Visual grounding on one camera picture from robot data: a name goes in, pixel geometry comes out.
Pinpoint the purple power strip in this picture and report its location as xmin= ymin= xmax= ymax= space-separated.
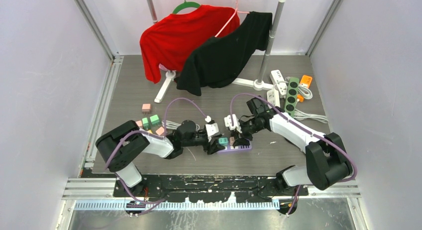
xmin=217 ymin=143 xmax=252 ymax=154

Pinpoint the teal plug adapter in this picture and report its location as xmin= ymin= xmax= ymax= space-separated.
xmin=218 ymin=137 xmax=229 ymax=146

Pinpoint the green power strip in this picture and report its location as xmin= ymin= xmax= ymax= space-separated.
xmin=284 ymin=77 xmax=299 ymax=117

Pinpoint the white power strip with USB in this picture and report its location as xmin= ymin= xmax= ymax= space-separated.
xmin=270 ymin=70 xmax=287 ymax=98

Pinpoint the green plug adapter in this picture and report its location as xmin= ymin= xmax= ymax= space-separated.
xmin=141 ymin=117 xmax=151 ymax=130

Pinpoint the pink plug adapter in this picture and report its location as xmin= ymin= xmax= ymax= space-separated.
xmin=135 ymin=120 xmax=143 ymax=128
xmin=141 ymin=103 xmax=152 ymax=115

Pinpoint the orange power strip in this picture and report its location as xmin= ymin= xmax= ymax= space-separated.
xmin=297 ymin=75 xmax=313 ymax=102

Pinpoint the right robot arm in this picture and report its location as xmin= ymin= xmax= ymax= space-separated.
xmin=224 ymin=95 xmax=357 ymax=196

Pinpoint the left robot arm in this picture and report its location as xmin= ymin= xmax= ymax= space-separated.
xmin=95 ymin=120 xmax=225 ymax=197

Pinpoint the white clothes rack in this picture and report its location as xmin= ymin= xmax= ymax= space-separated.
xmin=146 ymin=0 xmax=286 ymax=103

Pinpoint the black t-shirt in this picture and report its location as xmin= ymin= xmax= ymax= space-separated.
xmin=176 ymin=11 xmax=273 ymax=96

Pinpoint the red t-shirt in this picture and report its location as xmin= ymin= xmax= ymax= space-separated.
xmin=139 ymin=4 xmax=240 ymax=84

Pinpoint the pink clothes hanger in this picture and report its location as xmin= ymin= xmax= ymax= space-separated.
xmin=215 ymin=0 xmax=249 ymax=37

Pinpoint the green clothes hanger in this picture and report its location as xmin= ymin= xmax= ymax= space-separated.
xmin=172 ymin=0 xmax=201 ymax=14

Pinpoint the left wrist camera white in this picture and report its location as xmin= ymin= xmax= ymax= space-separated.
xmin=205 ymin=115 xmax=220 ymax=138

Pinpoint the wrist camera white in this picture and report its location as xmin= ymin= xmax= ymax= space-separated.
xmin=205 ymin=115 xmax=220 ymax=138
xmin=223 ymin=114 xmax=242 ymax=133

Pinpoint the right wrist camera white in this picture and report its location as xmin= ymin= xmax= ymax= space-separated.
xmin=223 ymin=114 xmax=242 ymax=133

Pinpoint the grey cable bundle back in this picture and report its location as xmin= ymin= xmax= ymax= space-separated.
xmin=161 ymin=119 xmax=201 ymax=132

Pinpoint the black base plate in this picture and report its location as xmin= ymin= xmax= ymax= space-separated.
xmin=131 ymin=175 xmax=309 ymax=203

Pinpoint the white cable bundle left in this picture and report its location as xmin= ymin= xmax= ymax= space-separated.
xmin=298 ymin=85 xmax=314 ymax=100

